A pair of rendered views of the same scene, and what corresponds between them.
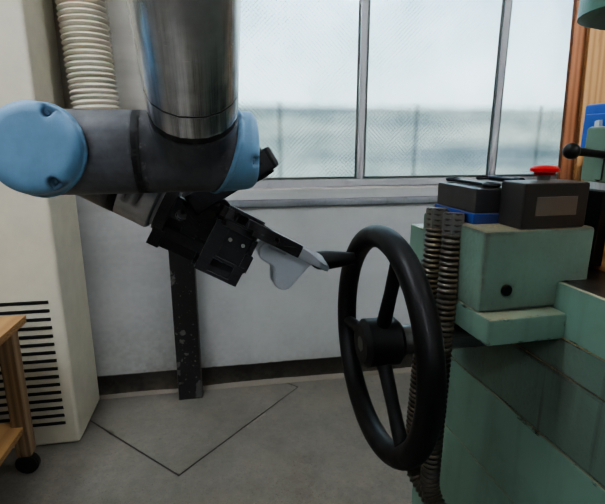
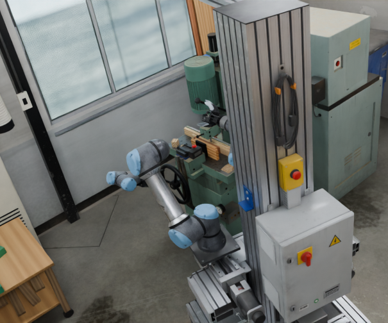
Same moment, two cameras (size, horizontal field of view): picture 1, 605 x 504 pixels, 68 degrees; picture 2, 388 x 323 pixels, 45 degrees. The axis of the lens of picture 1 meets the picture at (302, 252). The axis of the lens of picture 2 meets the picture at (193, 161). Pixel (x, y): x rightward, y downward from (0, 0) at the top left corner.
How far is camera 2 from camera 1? 236 cm
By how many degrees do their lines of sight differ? 28
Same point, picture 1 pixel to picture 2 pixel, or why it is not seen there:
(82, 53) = not seen: outside the picture
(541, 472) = (208, 193)
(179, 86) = not seen: hidden behind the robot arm
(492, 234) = (189, 163)
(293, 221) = (93, 125)
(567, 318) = (204, 169)
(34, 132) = (131, 183)
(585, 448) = (212, 188)
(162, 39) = not seen: hidden behind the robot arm
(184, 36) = not seen: hidden behind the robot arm
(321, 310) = (117, 158)
